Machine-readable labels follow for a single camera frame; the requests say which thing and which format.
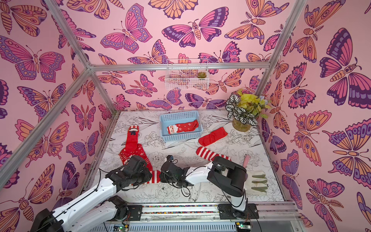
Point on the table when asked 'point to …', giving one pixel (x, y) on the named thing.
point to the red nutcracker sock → (132, 138)
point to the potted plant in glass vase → (245, 109)
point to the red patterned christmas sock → (125, 154)
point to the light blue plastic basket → (167, 119)
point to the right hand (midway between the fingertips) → (159, 175)
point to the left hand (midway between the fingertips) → (153, 174)
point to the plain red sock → (212, 137)
